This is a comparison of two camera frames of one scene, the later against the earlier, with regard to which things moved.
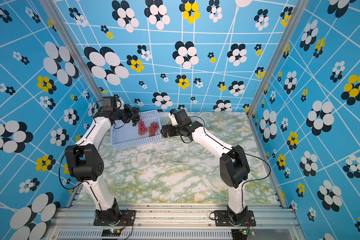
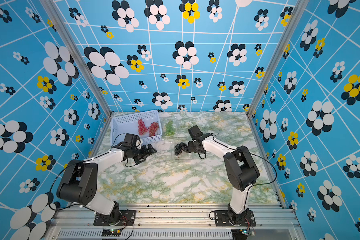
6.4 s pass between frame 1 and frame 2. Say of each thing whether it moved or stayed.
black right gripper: moved
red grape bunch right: stayed
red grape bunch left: stayed
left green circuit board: stayed
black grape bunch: moved
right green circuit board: stayed
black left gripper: moved
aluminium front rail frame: stayed
